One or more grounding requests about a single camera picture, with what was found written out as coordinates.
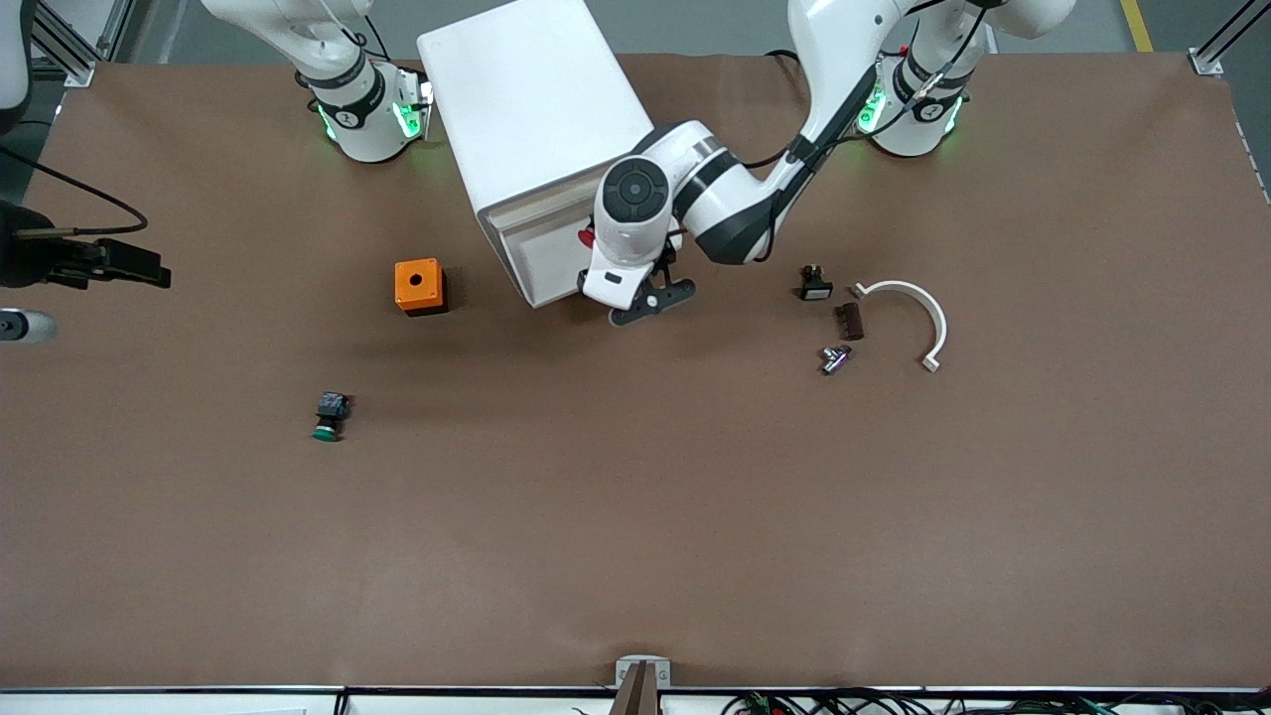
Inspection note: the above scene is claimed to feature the tangled cable bundle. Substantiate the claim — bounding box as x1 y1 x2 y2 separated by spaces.
720 688 1271 715

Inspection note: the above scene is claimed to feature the white curved plastic bracket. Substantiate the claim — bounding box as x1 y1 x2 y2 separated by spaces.
851 281 948 373

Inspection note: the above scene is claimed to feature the orange button box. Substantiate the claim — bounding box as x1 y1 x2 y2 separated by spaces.
394 258 449 318

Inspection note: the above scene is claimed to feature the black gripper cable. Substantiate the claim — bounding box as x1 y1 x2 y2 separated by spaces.
740 0 989 170
0 144 150 239

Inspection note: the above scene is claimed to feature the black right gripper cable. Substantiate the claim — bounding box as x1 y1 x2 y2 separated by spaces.
0 144 150 239

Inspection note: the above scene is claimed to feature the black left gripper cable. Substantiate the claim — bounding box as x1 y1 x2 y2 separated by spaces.
740 0 989 170

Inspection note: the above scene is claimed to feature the aluminium frame profile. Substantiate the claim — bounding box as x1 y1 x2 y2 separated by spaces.
30 0 100 88
1187 0 1271 77

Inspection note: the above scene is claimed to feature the green push button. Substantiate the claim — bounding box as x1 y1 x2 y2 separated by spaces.
310 391 351 443

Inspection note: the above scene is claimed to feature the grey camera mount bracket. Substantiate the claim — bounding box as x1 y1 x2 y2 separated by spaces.
608 655 672 715

